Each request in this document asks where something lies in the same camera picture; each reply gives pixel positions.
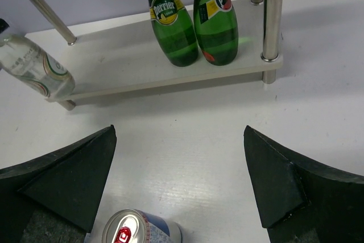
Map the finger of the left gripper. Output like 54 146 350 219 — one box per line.
0 18 9 32

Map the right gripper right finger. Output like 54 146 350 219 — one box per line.
244 126 363 242

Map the clear bottle green cap back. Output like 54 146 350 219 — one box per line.
1 34 75 98

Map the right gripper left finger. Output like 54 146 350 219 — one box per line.
1 126 117 242

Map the green glass bottle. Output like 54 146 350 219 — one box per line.
193 0 239 66
148 0 198 67

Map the green glass bottle back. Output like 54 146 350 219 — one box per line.
193 0 239 66

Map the green glass bottle front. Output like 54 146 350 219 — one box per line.
148 0 198 67

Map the silver can red top right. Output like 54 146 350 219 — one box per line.
83 208 184 242

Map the white two-tier shelf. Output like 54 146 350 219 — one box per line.
2 0 287 112

